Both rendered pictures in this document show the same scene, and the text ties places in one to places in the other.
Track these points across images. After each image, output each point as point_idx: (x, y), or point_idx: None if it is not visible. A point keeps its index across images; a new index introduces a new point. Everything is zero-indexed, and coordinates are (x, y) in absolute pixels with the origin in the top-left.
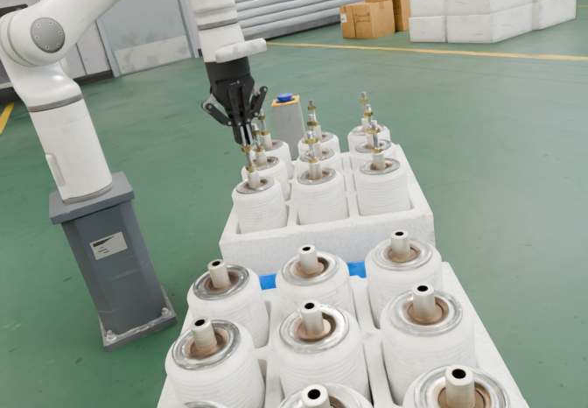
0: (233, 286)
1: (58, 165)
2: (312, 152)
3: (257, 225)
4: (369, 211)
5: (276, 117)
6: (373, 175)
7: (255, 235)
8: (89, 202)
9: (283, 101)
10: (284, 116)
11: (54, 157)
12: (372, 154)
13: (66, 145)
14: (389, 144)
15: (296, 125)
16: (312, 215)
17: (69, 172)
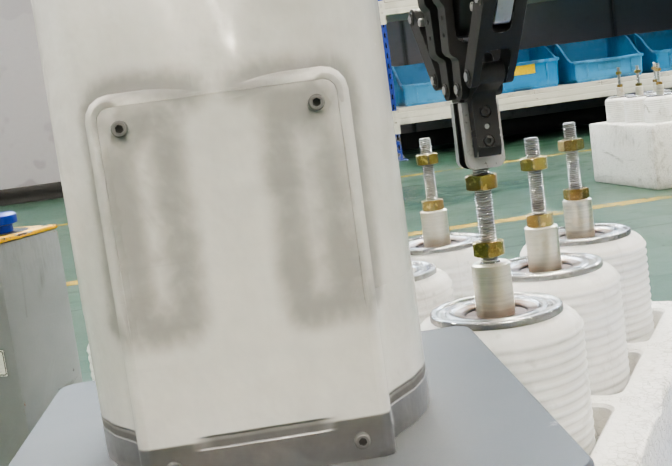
0: None
1: (359, 153)
2: (543, 196)
3: (589, 418)
4: (630, 333)
5: (8, 282)
6: (623, 238)
7: (621, 439)
8: (484, 387)
9: (5, 230)
10: (29, 274)
11: (350, 87)
12: (579, 202)
13: (380, 21)
14: (467, 232)
15: (57, 305)
16: (615, 359)
17: (396, 204)
